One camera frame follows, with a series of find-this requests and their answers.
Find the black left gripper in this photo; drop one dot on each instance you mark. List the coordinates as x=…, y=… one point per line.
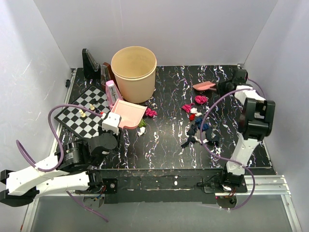
x=102, y=132

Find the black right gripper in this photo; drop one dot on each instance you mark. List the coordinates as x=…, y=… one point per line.
x=219, y=86

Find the pink hand brush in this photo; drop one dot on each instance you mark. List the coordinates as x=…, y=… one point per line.
x=204, y=86

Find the pink dustpan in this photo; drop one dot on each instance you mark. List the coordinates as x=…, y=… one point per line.
x=131, y=114

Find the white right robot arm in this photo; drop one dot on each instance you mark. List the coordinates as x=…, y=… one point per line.
x=255, y=123

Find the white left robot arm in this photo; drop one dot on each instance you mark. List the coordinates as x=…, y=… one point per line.
x=76, y=172

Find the black white chessboard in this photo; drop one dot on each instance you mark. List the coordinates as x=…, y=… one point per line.
x=80, y=122

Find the white chess piece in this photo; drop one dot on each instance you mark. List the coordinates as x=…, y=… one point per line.
x=82, y=113

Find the white paper scrap left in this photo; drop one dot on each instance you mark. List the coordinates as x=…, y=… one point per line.
x=141, y=131

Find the white paper scrap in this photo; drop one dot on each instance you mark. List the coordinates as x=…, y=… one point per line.
x=141, y=131
x=195, y=112

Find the green paper scrap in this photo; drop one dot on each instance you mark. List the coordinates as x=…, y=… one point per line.
x=142, y=123

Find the magenta paper scrap round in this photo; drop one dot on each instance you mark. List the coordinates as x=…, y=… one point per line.
x=201, y=99

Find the pink metronome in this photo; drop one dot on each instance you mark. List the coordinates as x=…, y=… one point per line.
x=113, y=93

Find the magenta paper scrap left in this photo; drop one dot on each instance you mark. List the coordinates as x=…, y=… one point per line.
x=150, y=113

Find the white paper scrap centre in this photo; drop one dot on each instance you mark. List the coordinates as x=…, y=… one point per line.
x=195, y=112

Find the blue paper scrap centre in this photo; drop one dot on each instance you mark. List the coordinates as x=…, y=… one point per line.
x=198, y=121

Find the blue paper scrap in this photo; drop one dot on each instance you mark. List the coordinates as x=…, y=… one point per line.
x=205, y=127
x=198, y=121

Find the magenta paper scrap far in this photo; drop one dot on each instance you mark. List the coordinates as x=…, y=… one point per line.
x=187, y=107

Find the blue paper scrap far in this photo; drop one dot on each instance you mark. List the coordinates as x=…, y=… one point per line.
x=205, y=127

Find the red paper scrap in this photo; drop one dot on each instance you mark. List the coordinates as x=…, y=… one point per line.
x=192, y=117

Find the brown metronome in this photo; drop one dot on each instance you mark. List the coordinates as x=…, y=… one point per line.
x=106, y=73

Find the white paper strip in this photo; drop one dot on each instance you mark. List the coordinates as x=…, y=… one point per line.
x=201, y=139

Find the dark navy paper scrap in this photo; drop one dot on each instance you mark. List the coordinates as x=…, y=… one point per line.
x=191, y=136

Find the black metronome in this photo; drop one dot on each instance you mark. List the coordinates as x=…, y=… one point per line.
x=91, y=68

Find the beige plastic bucket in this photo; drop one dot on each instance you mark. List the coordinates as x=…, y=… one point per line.
x=134, y=69

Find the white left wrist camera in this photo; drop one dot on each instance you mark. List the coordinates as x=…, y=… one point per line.
x=110, y=122

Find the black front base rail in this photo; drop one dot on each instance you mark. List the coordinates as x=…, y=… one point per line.
x=141, y=185

